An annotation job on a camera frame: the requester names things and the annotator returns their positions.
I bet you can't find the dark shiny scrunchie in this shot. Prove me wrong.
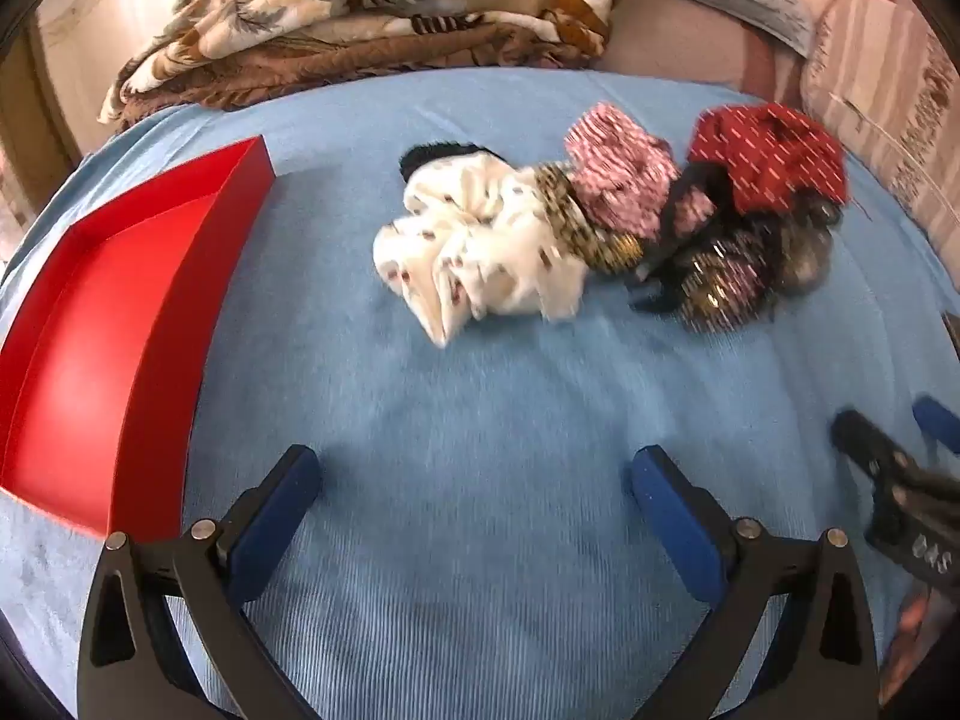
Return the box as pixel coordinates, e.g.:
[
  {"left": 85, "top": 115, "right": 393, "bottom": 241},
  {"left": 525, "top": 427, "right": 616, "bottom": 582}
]
[{"left": 765, "top": 195, "right": 841, "bottom": 297}]

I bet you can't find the pink striped pillow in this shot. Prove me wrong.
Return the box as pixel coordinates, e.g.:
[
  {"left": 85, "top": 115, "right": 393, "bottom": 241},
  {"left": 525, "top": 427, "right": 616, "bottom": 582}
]
[{"left": 799, "top": 0, "right": 960, "bottom": 241}]

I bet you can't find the person's right hand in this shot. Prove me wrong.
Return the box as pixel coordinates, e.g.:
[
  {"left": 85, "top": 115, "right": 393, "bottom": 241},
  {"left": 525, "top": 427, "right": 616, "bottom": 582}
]
[{"left": 881, "top": 585, "right": 938, "bottom": 700}]

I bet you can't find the red dashed scrunchie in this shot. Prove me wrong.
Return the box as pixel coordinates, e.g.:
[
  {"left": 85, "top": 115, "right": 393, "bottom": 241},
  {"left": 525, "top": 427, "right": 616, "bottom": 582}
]
[{"left": 688, "top": 105, "right": 848, "bottom": 215}]

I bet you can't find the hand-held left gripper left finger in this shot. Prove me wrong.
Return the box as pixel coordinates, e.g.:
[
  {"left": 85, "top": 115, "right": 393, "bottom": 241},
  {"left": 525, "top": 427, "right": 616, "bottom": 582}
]
[{"left": 77, "top": 444, "right": 323, "bottom": 720}]

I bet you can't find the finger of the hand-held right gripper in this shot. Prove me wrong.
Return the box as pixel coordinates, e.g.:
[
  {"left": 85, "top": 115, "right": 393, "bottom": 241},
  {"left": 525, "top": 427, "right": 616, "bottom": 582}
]
[
  {"left": 831, "top": 409, "right": 960, "bottom": 595},
  {"left": 911, "top": 396, "right": 960, "bottom": 460}
]

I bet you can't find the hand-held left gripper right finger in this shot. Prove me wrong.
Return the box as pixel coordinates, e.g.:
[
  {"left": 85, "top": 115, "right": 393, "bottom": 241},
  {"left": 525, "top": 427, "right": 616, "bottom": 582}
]
[{"left": 628, "top": 444, "right": 880, "bottom": 720}]

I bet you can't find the floral blanket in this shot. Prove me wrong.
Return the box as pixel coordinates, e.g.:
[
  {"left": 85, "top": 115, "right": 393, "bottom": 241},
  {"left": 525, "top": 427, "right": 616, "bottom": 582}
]
[{"left": 97, "top": 0, "right": 623, "bottom": 128}]

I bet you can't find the blue bed sheet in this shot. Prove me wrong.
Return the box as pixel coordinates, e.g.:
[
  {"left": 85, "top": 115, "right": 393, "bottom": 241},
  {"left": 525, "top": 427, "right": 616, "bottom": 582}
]
[{"left": 0, "top": 67, "right": 960, "bottom": 720}]

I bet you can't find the red box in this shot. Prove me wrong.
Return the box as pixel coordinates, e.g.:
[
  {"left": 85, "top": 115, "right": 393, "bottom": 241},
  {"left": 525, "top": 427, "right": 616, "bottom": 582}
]
[{"left": 0, "top": 133, "right": 275, "bottom": 541}]

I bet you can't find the pink patterned scrunchie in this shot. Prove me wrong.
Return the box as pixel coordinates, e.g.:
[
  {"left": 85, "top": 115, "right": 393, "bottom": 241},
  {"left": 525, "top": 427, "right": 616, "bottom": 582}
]
[{"left": 564, "top": 103, "right": 680, "bottom": 233}]

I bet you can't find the plain black scrunchie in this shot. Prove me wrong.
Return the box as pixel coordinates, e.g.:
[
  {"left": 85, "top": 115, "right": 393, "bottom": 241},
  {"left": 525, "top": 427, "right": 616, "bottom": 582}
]
[{"left": 397, "top": 139, "right": 500, "bottom": 181}]

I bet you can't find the dark sequined scrunchie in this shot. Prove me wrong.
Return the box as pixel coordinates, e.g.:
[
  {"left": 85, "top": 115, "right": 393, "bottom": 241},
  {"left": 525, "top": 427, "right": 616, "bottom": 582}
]
[{"left": 630, "top": 229, "right": 777, "bottom": 335}]

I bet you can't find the white printed scrunchie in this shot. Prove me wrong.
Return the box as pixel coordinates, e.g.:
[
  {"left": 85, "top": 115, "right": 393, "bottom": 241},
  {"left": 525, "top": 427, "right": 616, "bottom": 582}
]
[{"left": 373, "top": 150, "right": 590, "bottom": 350}]

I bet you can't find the leopard gold scrunchie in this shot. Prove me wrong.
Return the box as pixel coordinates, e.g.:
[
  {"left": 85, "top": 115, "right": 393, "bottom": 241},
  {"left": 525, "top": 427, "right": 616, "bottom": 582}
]
[{"left": 536, "top": 163, "right": 646, "bottom": 271}]

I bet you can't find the pink bed sheet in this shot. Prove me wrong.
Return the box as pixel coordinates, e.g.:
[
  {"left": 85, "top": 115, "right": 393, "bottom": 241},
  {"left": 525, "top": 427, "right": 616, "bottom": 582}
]
[{"left": 600, "top": 0, "right": 901, "bottom": 102}]

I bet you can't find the black floral scrunchie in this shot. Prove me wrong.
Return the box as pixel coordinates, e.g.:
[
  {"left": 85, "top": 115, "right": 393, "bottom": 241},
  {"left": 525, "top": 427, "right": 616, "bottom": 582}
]
[{"left": 645, "top": 161, "right": 732, "bottom": 278}]

